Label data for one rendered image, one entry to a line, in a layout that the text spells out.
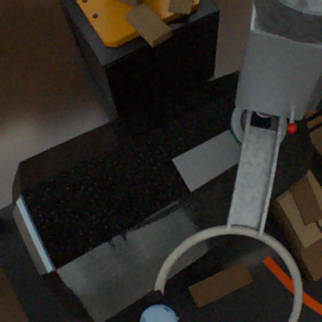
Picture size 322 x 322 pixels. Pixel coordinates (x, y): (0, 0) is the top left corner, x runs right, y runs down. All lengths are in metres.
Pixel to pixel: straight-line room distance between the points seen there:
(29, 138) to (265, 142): 1.57
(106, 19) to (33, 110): 0.96
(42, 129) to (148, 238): 1.27
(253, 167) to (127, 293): 0.68
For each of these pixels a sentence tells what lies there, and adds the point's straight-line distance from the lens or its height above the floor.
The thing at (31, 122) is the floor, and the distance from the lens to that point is 2.76.
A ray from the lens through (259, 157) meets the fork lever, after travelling 1.54.
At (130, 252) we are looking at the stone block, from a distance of 1.66.
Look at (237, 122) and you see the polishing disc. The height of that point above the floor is 0.83.
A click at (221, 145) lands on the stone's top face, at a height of 0.80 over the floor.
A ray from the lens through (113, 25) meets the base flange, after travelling 2.00.
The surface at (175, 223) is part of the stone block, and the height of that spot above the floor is 0.75.
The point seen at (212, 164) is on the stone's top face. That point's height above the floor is 0.80.
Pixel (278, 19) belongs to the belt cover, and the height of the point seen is 1.61.
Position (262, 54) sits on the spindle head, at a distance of 1.13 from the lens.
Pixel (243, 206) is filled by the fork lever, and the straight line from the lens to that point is 1.53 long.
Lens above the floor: 2.37
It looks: 70 degrees down
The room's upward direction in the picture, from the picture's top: 9 degrees counter-clockwise
